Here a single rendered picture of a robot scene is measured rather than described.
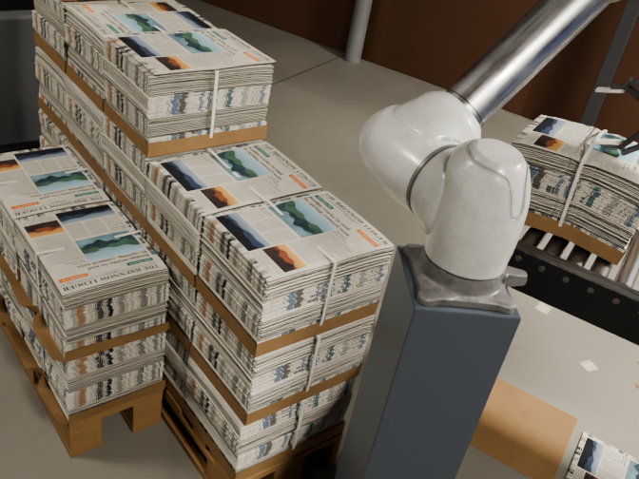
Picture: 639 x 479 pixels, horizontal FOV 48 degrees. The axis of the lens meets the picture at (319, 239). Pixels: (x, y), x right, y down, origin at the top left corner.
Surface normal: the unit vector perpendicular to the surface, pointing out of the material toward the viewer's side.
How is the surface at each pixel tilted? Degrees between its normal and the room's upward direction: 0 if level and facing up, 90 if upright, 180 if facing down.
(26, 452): 0
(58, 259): 1
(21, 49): 90
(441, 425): 90
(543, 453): 0
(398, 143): 47
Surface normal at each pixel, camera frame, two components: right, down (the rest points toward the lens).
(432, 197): -0.84, 0.06
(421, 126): -0.32, -0.49
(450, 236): -0.71, 0.29
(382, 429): 0.06, 0.55
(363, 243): 0.17, -0.82
